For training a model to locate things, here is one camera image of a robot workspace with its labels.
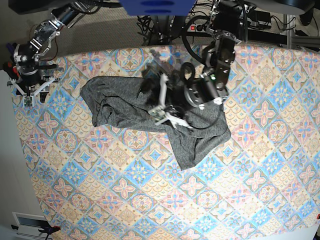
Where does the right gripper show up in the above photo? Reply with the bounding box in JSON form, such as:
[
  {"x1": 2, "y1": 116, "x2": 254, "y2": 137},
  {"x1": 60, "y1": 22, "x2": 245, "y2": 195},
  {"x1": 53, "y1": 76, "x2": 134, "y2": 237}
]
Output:
[{"x1": 7, "y1": 76, "x2": 60, "y2": 107}]

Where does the grey t-shirt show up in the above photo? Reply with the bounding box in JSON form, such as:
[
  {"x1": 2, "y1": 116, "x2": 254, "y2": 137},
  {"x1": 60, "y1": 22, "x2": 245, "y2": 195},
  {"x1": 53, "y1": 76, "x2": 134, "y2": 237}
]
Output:
[{"x1": 80, "y1": 75, "x2": 231, "y2": 170}]

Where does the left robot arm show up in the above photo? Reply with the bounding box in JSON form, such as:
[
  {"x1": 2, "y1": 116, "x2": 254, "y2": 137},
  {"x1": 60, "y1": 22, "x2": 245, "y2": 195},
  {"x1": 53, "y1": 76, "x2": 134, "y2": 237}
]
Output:
[{"x1": 148, "y1": 0, "x2": 249, "y2": 130}]

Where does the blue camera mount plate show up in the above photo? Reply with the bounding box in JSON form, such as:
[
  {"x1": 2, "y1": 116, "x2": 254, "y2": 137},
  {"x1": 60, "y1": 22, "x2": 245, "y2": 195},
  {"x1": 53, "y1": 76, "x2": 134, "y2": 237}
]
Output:
[{"x1": 119, "y1": 0, "x2": 196, "y2": 16}]

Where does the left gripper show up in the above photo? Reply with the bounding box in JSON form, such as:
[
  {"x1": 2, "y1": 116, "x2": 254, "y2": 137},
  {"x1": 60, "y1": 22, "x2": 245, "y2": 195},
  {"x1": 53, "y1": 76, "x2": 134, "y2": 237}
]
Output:
[{"x1": 148, "y1": 73, "x2": 193, "y2": 130}]

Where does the white wall vent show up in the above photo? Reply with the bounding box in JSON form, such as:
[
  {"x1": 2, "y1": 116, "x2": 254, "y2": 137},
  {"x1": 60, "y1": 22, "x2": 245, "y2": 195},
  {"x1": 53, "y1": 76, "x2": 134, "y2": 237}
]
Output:
[{"x1": 12, "y1": 211, "x2": 49, "y2": 234}]

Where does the patterned tablecloth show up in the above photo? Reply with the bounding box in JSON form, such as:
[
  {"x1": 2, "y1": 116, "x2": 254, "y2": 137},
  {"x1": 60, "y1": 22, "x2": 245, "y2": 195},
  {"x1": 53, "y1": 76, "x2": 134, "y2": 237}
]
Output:
[{"x1": 12, "y1": 45, "x2": 320, "y2": 240}]

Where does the red black clamp lower left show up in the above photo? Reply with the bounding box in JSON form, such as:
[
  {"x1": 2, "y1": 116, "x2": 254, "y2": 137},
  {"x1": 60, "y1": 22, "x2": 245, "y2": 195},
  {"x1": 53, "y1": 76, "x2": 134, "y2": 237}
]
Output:
[{"x1": 11, "y1": 224, "x2": 61, "y2": 237}]

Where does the red black clamp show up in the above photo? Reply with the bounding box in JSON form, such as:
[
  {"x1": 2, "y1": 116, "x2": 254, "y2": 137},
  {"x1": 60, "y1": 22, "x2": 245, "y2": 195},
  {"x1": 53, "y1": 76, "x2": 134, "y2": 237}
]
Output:
[
  {"x1": 11, "y1": 224, "x2": 61, "y2": 237},
  {"x1": 2, "y1": 61, "x2": 20, "y2": 80}
]

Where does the red black clamp upper left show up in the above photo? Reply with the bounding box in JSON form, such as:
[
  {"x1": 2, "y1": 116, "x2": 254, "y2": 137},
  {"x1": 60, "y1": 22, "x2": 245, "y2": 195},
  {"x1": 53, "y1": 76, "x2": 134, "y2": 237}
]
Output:
[{"x1": 2, "y1": 61, "x2": 20, "y2": 80}]

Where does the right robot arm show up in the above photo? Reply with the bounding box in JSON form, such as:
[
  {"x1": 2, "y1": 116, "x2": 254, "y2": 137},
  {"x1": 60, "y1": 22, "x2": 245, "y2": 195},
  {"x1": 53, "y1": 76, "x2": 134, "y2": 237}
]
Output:
[{"x1": 2, "y1": 0, "x2": 102, "y2": 108}]

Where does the aluminium frame post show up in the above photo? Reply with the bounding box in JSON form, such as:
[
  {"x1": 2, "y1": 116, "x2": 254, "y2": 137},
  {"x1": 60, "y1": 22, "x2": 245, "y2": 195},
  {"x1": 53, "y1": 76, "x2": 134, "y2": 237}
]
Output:
[{"x1": 283, "y1": 14, "x2": 320, "y2": 50}]

